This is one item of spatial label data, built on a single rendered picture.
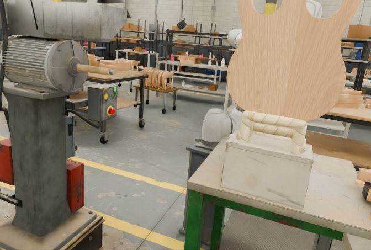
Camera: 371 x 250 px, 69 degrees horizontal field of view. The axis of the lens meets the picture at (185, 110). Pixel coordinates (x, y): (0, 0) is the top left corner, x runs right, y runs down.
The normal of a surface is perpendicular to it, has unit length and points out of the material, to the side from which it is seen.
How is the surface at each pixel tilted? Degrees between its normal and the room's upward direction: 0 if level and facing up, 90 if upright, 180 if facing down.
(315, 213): 0
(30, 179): 90
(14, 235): 24
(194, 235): 90
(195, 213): 89
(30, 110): 90
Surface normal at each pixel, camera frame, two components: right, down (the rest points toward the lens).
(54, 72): 0.64, 0.31
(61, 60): 0.88, 0.13
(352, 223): 0.08, -0.97
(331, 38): -0.39, 0.22
